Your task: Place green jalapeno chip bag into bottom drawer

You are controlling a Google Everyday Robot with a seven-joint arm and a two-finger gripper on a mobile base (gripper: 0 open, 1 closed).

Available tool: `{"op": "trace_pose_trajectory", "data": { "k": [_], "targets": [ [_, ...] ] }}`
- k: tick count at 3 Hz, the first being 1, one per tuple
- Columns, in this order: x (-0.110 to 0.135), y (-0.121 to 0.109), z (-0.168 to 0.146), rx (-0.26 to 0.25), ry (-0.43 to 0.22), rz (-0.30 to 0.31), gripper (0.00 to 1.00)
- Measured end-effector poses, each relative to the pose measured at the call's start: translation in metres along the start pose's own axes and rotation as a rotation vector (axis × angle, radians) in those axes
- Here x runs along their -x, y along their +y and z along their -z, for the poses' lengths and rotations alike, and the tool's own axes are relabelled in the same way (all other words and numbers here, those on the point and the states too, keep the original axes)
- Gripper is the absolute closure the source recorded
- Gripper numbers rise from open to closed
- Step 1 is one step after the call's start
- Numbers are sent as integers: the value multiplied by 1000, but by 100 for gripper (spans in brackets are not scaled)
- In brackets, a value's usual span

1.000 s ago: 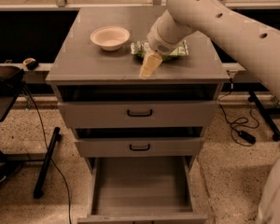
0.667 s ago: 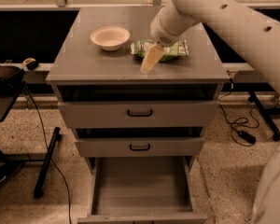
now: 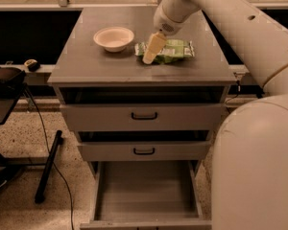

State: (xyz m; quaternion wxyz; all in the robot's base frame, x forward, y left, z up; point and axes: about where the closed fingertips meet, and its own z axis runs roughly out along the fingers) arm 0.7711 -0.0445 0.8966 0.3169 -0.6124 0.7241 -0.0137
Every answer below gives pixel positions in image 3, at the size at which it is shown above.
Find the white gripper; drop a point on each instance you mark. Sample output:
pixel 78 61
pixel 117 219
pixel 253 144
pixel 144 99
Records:
pixel 163 22

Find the grey drawer cabinet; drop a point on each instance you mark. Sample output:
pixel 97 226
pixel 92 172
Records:
pixel 84 66

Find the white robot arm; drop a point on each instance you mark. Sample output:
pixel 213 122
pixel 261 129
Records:
pixel 249 185

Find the black power adapter with cable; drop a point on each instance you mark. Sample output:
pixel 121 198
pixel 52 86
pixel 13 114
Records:
pixel 236 93

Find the grey top drawer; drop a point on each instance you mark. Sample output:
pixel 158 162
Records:
pixel 110 110

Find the grey middle drawer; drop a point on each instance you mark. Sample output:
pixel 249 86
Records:
pixel 118 145

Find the black stand leg left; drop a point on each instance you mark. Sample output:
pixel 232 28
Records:
pixel 39 198

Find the black top drawer handle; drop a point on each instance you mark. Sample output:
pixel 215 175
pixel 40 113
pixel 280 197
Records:
pixel 148 117

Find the grey open bottom drawer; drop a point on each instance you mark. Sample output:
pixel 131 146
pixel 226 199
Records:
pixel 146 195

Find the green jalapeno chip bag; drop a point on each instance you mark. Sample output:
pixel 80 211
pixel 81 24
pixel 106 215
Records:
pixel 174 50

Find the white paper bowl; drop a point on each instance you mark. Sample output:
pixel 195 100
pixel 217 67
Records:
pixel 114 39

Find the yellow black tape measure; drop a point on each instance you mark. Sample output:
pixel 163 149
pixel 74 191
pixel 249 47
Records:
pixel 32 65

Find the black device on stand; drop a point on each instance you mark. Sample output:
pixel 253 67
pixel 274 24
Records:
pixel 11 80

